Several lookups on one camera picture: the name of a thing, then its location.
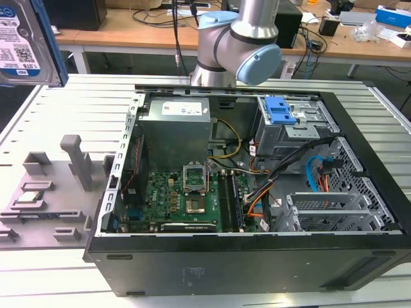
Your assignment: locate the hard disk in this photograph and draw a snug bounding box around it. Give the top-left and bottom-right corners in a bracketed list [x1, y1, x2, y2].
[0, 0, 69, 88]

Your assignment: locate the metal disk bay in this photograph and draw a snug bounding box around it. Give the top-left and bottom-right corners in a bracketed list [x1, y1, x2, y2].
[255, 95, 341, 175]

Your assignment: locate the metal socket cover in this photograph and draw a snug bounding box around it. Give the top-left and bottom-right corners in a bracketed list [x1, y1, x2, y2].
[182, 163, 210, 195]

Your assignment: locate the grey power supply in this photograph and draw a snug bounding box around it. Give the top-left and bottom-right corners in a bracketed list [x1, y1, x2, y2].
[137, 97, 211, 162]

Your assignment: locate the black RAM slot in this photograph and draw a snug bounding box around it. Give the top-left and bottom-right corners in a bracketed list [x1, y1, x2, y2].
[218, 171, 231, 233]

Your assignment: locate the CPU socket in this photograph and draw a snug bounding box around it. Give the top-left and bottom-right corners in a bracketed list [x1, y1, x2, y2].
[185, 197, 207, 215]

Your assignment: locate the RAM stick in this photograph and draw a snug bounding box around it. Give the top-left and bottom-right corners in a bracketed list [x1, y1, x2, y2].
[229, 171, 246, 233]

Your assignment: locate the green motherboard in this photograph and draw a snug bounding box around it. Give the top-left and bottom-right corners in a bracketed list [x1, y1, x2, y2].
[123, 169, 255, 234]

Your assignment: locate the black graphics card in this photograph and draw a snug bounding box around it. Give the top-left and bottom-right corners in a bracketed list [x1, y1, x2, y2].
[159, 221, 222, 234]

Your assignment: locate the black case fan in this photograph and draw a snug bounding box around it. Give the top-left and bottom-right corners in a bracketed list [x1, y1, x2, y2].
[121, 134, 148, 207]

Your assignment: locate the blue bay latch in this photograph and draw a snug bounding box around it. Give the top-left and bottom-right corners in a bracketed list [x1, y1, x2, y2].
[265, 96, 297, 126]

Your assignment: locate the black PC case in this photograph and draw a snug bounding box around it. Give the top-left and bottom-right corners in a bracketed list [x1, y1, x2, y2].
[82, 83, 411, 298]

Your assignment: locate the metal drive cage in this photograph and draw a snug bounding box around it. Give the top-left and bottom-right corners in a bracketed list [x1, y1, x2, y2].
[274, 191, 397, 233]

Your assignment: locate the wooden desk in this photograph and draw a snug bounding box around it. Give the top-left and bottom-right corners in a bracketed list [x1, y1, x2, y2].
[54, 0, 411, 78]

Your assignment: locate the grey parts rack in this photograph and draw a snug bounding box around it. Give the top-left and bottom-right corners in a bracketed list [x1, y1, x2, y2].
[0, 134, 117, 252]

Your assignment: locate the small black box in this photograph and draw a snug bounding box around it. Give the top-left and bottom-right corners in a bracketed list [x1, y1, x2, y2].
[275, 4, 304, 49]

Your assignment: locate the black open container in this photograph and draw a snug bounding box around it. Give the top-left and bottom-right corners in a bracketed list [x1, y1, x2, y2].
[319, 15, 340, 37]

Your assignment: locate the silver CPU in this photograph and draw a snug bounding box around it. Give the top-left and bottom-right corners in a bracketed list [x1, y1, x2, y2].
[14, 191, 45, 205]

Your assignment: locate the large black box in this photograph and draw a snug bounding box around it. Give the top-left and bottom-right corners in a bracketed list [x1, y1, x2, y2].
[44, 0, 109, 32]

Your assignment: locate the clear plastic bag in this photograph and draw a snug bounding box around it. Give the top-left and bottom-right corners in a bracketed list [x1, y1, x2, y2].
[352, 20, 387, 42]

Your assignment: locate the grey flat box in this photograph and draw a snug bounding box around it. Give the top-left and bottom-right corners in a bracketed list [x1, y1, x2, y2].
[338, 11, 378, 25]

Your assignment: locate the blue and white carton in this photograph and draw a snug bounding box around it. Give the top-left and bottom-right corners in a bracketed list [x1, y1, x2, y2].
[374, 4, 411, 25]

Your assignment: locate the yellow and black wire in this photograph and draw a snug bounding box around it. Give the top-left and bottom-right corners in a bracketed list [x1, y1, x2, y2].
[210, 117, 242, 160]

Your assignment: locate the black wire bundle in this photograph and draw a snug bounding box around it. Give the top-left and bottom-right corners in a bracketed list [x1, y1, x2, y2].
[243, 135, 338, 207]

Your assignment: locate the blue wire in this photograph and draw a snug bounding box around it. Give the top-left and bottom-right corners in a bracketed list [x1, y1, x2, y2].
[304, 156, 326, 194]

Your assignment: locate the orange wire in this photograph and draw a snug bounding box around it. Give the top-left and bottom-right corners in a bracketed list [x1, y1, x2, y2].
[316, 166, 332, 194]

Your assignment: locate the black hanging cable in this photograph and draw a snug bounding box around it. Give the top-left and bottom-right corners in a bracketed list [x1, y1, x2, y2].
[171, 0, 191, 78]

